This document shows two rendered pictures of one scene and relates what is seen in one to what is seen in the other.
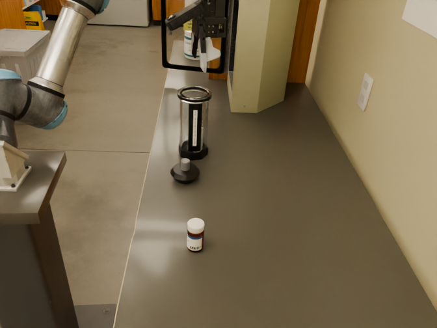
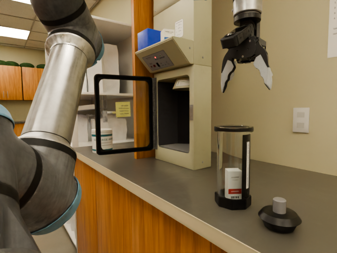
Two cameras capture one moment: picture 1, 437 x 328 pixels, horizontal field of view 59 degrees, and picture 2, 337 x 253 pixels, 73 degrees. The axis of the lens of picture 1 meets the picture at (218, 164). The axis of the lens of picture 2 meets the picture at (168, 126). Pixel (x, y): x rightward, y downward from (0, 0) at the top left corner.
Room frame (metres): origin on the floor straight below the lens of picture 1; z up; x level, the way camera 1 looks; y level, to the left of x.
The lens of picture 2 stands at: (0.69, 0.59, 1.22)
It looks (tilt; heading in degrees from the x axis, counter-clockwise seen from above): 4 degrees down; 328
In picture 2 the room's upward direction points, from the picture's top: 1 degrees counter-clockwise
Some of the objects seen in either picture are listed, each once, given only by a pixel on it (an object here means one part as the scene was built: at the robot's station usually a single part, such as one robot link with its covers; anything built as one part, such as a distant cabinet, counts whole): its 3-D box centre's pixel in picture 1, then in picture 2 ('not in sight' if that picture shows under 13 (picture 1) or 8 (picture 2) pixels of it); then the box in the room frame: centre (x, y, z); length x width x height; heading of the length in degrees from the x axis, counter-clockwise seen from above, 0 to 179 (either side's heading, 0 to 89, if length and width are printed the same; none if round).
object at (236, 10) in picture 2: not in sight; (245, 9); (1.13, 0.07, 1.49); 0.08 x 0.08 x 0.05
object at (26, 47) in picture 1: (18, 58); not in sight; (3.19, 1.76, 0.49); 0.60 x 0.42 x 0.33; 4
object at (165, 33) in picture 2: not in sight; (167, 37); (1.60, 0.03, 1.54); 0.05 x 0.05 x 0.06; 78
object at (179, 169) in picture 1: (185, 169); (279, 212); (0.99, 0.10, 0.97); 0.09 x 0.09 x 0.07
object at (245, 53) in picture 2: (207, 15); (247, 40); (1.13, 0.06, 1.41); 0.09 x 0.08 x 0.12; 107
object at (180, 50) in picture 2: not in sight; (161, 57); (1.64, 0.03, 1.46); 0.32 x 0.12 x 0.10; 4
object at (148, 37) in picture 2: not in sight; (151, 41); (1.74, 0.04, 1.55); 0.10 x 0.10 x 0.09; 4
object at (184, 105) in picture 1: (194, 122); (232, 162); (1.15, 0.09, 1.06); 0.11 x 0.11 x 0.21
